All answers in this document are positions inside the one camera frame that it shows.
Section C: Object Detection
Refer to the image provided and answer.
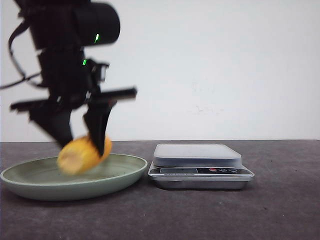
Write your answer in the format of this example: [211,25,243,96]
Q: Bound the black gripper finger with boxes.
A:
[29,101,73,148]
[83,101,117,157]

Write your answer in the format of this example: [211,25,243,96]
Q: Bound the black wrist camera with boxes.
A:
[88,59,110,86]

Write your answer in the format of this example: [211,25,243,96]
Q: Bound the green shallow plate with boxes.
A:
[0,154,148,202]

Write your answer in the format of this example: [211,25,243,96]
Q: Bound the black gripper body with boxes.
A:
[10,48,137,112]

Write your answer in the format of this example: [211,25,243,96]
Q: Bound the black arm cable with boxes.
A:
[0,18,51,90]

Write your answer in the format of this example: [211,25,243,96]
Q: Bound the silver digital kitchen scale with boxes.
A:
[148,143,255,190]

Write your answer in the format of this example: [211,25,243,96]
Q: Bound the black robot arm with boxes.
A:
[8,0,137,155]

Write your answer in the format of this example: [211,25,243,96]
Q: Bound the yellow corn cob piece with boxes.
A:
[56,135,113,176]

